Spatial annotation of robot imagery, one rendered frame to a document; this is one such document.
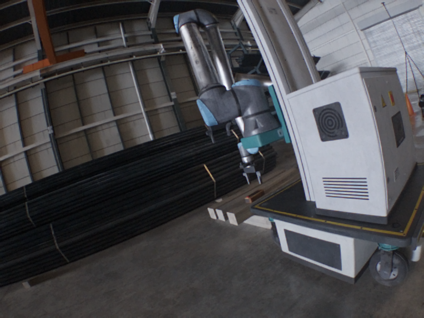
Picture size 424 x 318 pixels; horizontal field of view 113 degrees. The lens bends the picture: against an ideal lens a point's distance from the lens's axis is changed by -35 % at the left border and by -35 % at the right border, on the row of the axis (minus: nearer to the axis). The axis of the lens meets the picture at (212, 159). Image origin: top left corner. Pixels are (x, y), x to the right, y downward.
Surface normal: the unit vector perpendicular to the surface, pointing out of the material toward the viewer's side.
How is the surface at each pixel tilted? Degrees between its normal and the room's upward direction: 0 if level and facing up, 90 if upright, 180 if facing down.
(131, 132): 90
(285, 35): 90
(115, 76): 90
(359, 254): 90
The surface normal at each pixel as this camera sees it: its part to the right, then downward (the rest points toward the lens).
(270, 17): 0.40, -0.05
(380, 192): -0.86, 0.33
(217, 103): -0.02, -0.03
